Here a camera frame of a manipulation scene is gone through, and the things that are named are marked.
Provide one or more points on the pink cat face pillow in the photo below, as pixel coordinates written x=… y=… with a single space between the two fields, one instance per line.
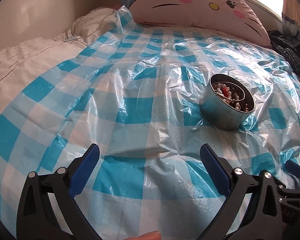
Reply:
x=197 y=7

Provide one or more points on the black puffer jacket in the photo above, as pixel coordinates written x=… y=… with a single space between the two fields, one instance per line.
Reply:
x=292 y=52

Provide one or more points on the round metal tin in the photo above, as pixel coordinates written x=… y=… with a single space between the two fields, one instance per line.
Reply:
x=222 y=115

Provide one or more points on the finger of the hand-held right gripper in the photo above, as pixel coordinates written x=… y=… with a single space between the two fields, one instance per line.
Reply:
x=295 y=168
x=295 y=194

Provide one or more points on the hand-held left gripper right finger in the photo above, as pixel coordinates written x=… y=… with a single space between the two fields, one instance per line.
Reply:
x=215 y=165

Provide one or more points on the white quilt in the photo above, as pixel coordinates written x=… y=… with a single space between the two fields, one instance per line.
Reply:
x=35 y=55

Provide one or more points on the blue checkered plastic sheet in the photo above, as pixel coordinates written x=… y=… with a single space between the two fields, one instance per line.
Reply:
x=140 y=100

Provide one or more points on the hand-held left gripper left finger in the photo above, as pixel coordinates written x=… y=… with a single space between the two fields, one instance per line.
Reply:
x=86 y=163

